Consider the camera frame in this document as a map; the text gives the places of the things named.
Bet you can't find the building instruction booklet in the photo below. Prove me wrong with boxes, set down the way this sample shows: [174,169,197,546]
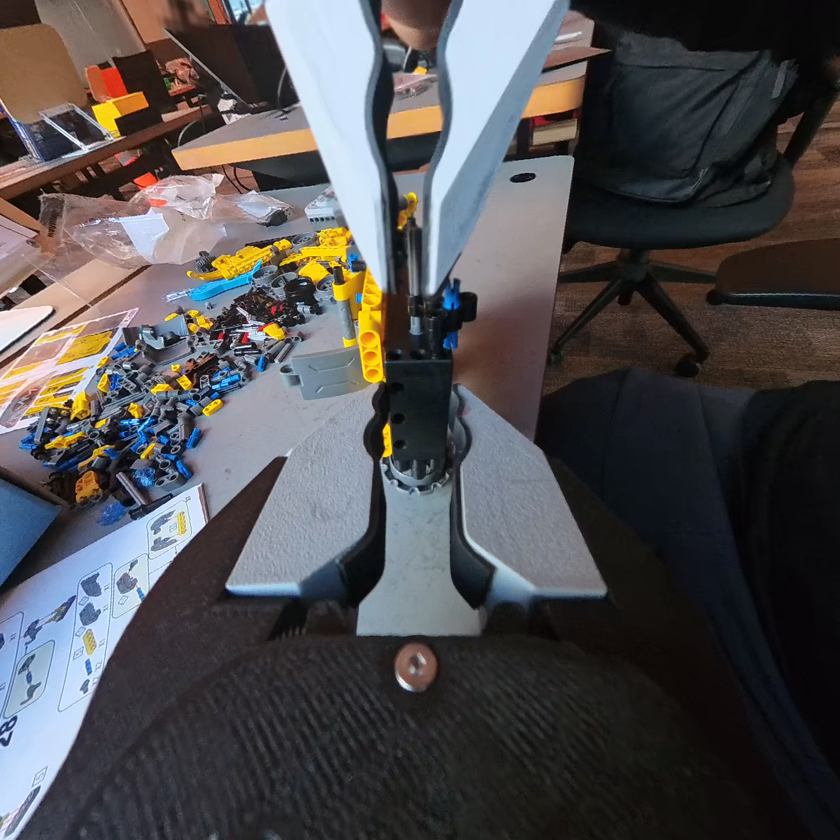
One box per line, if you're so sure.
[0,482,212,840]

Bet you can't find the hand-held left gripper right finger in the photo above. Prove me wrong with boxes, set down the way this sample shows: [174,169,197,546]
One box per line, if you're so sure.
[447,385,610,611]

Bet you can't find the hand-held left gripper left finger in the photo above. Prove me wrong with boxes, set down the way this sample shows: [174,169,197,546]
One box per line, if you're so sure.
[225,393,395,605]

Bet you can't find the yellow toy brick vehicle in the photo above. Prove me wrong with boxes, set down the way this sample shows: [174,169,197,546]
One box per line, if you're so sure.
[277,189,477,494]

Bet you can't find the person's right hand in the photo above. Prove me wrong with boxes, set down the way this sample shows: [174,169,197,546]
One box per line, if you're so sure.
[380,0,455,52]

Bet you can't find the pile of loose toy bricks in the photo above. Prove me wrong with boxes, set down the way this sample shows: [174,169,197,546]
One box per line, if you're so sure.
[19,222,358,521]

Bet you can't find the clear plastic bags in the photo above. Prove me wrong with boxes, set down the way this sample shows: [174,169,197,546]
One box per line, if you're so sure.
[38,170,298,271]

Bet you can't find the dark grey jacket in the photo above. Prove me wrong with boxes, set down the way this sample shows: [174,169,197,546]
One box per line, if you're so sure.
[577,11,803,206]

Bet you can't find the yellow sticker sheet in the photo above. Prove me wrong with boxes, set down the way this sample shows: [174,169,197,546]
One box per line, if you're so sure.
[0,308,140,435]

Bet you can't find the person's legs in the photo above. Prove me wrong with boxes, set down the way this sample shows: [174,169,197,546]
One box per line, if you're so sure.
[536,365,840,840]

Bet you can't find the blue toy box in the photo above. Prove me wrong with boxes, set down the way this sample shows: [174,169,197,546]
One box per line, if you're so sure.
[0,472,61,586]

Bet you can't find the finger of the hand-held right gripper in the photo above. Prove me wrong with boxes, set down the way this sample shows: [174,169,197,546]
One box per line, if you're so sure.
[266,0,401,296]
[418,0,573,292]

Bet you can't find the black office chair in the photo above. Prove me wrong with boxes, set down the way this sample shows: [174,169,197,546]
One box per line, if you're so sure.
[544,0,840,383]

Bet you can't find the orange wooden table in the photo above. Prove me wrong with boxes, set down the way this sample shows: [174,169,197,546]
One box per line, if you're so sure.
[170,45,613,173]

